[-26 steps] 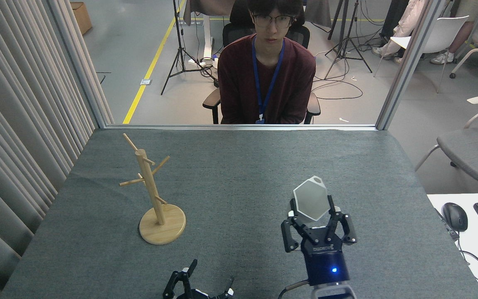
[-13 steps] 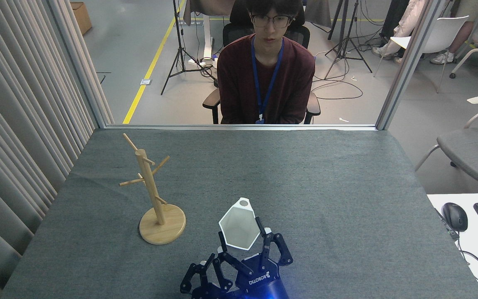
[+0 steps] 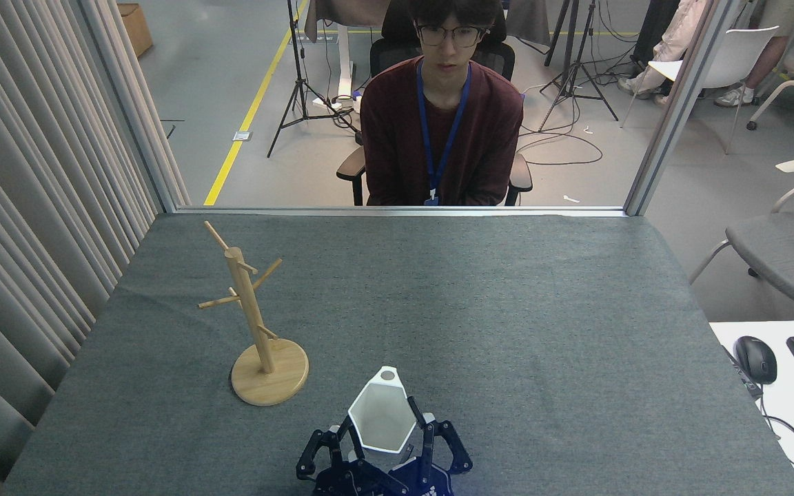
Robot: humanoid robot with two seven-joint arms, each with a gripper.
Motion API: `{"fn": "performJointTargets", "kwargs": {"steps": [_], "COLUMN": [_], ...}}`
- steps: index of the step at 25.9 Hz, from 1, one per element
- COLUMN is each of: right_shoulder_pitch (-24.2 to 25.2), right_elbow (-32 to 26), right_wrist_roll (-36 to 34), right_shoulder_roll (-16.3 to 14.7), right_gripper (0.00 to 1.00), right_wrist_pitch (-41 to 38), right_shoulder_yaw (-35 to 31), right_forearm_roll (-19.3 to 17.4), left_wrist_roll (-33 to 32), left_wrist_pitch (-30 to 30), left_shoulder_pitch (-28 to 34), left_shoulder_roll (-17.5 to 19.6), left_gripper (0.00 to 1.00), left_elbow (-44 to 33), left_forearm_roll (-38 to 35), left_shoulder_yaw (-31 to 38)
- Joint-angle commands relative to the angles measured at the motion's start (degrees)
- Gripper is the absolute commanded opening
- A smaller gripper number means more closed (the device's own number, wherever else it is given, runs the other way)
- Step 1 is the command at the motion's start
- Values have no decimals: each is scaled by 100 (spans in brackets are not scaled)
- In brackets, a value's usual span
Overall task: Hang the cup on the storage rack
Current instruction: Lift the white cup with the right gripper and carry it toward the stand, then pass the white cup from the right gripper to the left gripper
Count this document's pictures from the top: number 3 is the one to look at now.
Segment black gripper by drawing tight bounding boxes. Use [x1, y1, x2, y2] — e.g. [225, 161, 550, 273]
[296, 396, 474, 496]

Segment white hexagonal cup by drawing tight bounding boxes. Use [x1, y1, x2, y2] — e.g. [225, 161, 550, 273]
[347, 366, 417, 454]

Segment wooden cup rack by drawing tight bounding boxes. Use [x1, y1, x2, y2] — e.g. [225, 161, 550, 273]
[198, 221, 309, 406]

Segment white power strip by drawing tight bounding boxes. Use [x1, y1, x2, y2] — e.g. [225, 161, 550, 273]
[313, 93, 363, 114]

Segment white standing desk leg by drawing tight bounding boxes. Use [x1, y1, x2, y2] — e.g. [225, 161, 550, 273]
[335, 26, 358, 101]

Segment black tripod stand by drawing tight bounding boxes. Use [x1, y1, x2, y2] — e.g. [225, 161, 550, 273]
[267, 0, 356, 158]
[538, 0, 620, 132]

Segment black computer mouse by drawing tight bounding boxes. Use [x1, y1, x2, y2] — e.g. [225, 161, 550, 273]
[735, 336, 778, 385]

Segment black office chair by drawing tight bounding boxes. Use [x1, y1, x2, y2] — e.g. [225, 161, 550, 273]
[336, 0, 533, 207]

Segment black-framed glasses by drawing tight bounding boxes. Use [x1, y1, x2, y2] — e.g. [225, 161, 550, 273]
[416, 25, 491, 48]

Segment beige pleated curtain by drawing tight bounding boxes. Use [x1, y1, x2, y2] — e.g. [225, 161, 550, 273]
[0, 0, 191, 496]

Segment grey cushioned chair with armrest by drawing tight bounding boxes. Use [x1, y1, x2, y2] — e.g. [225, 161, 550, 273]
[689, 158, 794, 319]

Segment cardboard box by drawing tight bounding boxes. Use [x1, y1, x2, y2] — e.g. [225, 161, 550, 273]
[116, 3, 154, 58]

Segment seated background person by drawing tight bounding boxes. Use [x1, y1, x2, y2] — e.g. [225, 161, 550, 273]
[618, 0, 715, 104]
[714, 0, 794, 107]

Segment white plastic chair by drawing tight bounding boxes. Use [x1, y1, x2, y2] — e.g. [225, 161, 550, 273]
[621, 25, 780, 154]

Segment silver table edge rail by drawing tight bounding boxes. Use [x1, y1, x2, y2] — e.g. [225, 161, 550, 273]
[175, 206, 627, 218]

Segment blue lanyard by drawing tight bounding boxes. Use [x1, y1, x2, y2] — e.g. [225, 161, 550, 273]
[416, 61, 472, 207]

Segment black floor cable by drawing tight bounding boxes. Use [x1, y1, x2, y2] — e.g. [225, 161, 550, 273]
[518, 103, 604, 166]

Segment silver frame post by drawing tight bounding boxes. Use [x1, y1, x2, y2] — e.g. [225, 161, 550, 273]
[624, 0, 742, 216]
[77, 0, 181, 213]

